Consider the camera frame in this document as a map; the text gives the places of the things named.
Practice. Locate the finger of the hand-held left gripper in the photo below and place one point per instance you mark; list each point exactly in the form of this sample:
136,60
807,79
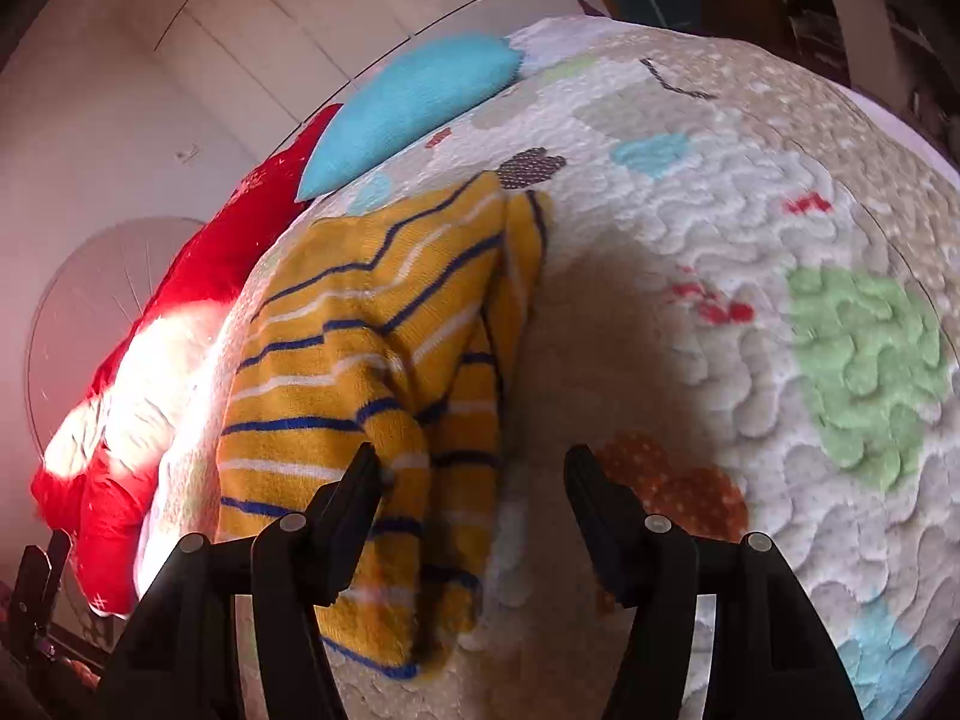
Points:
34,585

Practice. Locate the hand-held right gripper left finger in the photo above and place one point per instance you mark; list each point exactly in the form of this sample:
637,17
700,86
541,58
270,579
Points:
358,487

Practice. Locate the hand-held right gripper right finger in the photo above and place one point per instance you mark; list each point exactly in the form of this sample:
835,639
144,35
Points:
592,487

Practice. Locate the yellow striped knit sweater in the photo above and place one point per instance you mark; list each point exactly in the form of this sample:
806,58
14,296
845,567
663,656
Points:
360,360

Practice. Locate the red quilt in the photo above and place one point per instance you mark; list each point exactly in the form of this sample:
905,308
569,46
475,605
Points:
127,420

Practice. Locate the patterned quilted bedspread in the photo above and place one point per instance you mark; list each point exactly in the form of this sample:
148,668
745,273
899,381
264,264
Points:
750,300

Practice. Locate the round white headboard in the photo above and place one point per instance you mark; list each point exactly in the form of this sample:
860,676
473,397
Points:
82,292

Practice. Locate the light blue pillow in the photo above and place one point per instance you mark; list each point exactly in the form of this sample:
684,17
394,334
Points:
405,105

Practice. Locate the white wardrobe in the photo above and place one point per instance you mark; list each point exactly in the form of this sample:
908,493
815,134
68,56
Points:
337,7

